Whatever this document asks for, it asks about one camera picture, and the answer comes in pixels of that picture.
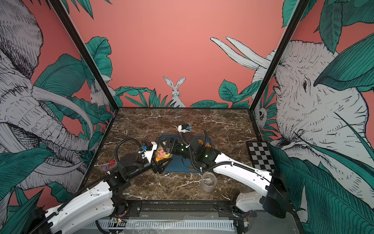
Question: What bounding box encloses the clear glass cookie jar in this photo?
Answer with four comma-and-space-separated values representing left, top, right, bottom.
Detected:
200, 172, 217, 193

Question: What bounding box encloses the pile of yellow cookies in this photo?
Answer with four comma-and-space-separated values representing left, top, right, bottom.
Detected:
198, 139, 211, 147

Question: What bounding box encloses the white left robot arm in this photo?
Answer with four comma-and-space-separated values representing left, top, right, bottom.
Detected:
22, 154, 171, 234

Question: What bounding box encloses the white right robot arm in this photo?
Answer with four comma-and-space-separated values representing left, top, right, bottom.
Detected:
161, 138, 291, 218

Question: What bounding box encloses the teal rectangular tray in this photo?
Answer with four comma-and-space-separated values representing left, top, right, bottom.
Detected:
157, 135, 198, 173

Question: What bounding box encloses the black white checkerboard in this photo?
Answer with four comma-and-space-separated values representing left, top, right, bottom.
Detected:
246, 141, 277, 173

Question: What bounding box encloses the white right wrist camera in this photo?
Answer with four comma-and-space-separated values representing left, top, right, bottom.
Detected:
178, 124, 191, 133

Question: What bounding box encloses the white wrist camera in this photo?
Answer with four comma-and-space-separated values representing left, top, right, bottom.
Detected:
139, 141, 157, 163
178, 124, 191, 133

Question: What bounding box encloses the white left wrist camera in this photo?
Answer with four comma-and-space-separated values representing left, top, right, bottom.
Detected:
139, 141, 157, 163

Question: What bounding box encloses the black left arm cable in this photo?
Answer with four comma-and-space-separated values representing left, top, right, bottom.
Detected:
114, 138, 144, 164

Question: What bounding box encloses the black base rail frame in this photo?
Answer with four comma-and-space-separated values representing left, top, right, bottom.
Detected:
58, 199, 302, 234

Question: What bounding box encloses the white slotted cable duct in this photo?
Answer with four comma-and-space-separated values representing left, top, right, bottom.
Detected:
98, 219, 236, 232

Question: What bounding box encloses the black cage frame post left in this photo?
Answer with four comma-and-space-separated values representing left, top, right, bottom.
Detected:
49, 0, 119, 112

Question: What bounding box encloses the black cage frame post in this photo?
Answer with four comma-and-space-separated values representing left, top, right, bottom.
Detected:
49, 0, 119, 112
249, 0, 309, 114

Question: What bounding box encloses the black cage frame post right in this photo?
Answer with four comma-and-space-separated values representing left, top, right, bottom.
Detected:
249, 0, 309, 114

